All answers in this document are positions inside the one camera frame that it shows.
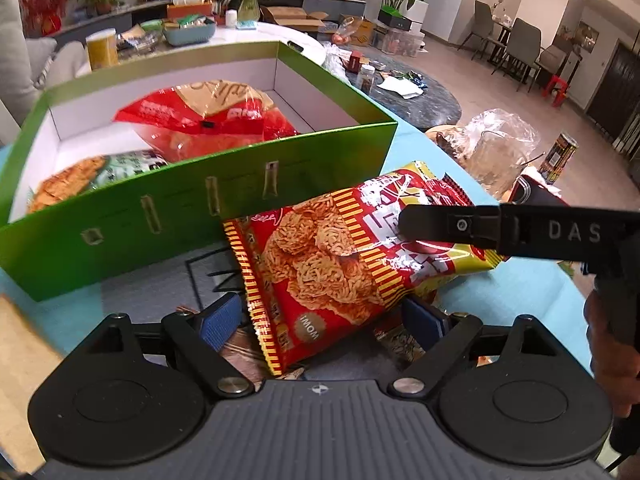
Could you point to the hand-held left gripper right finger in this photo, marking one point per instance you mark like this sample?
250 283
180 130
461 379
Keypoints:
421 322

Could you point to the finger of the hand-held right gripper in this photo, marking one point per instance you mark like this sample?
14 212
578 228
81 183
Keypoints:
440 227

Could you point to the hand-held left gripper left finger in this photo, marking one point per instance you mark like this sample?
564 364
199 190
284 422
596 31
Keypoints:
219 321

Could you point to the red yellow noodle snack bag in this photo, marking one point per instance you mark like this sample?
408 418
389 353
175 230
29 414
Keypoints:
320 270

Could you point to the green cardboard box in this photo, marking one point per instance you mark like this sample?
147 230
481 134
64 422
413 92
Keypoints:
150 230

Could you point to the person's right hand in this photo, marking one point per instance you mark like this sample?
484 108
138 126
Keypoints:
607 360

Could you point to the black printed can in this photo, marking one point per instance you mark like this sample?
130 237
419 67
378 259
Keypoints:
560 157

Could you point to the clear plastic bag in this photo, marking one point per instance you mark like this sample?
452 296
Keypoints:
495 155

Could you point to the dark round coffee table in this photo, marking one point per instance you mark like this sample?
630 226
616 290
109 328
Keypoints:
430 105

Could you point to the white paper sheet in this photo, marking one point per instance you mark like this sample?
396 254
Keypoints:
400 89

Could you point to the red stool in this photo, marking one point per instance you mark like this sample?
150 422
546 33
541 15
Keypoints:
556 87

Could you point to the dark door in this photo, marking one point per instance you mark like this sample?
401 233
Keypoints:
615 90

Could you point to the spice jar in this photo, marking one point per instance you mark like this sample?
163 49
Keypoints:
367 80

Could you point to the grey dining chair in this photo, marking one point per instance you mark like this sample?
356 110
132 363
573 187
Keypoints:
482 22
522 42
555 60

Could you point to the small red box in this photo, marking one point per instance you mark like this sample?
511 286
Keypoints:
357 62

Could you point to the red and tan snack bag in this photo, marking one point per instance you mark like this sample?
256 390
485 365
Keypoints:
210 135

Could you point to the clear storage bins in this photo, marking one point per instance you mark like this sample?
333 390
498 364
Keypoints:
400 42

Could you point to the green-label crispy snack bag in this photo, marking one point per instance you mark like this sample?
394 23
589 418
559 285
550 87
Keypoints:
75 180

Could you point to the orange bag of fruit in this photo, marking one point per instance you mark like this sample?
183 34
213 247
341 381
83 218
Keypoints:
352 32

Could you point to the black and green box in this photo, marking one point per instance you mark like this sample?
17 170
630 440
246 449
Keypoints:
395 17

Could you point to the open cardboard box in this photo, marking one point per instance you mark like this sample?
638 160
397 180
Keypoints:
292 19

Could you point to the white round side table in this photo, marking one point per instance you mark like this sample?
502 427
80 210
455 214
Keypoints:
260 36

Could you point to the teal tray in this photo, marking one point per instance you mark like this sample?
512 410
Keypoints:
190 35

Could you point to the yellow canister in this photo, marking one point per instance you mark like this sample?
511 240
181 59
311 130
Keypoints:
102 50

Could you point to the white cup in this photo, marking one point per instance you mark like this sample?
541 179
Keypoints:
231 19

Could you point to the orange tissue box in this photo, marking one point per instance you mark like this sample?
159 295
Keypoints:
190 9

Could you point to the grey sofa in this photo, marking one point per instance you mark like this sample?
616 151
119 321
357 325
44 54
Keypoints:
20 70

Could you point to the red flower decoration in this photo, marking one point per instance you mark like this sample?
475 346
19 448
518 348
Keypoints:
45 7

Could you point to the wall picture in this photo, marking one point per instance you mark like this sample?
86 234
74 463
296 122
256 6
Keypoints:
586 35

